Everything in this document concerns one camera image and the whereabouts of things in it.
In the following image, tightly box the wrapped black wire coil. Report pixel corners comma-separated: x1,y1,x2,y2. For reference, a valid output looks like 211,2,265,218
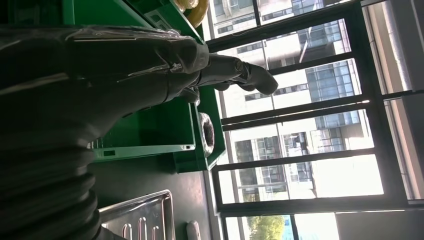
198,111,216,157

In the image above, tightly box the empty green plastic crate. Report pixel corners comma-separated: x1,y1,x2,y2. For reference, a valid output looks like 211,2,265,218
87,95,197,164

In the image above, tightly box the white roller blind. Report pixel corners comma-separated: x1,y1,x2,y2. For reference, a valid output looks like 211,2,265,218
334,209,424,240

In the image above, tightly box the small white plastic device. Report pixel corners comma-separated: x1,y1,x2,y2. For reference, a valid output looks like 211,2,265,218
185,220,202,240

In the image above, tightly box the black window frame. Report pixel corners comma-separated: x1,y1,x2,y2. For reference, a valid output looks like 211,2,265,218
204,0,424,240

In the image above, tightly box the yellow wire coil with label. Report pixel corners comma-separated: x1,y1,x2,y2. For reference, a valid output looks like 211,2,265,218
173,0,200,10

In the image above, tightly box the steel weighing tray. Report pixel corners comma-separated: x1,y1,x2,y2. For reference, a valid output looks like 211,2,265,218
98,189,177,240

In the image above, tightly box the green crate holding yellow coils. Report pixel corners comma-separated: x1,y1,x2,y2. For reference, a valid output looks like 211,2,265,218
62,0,207,46

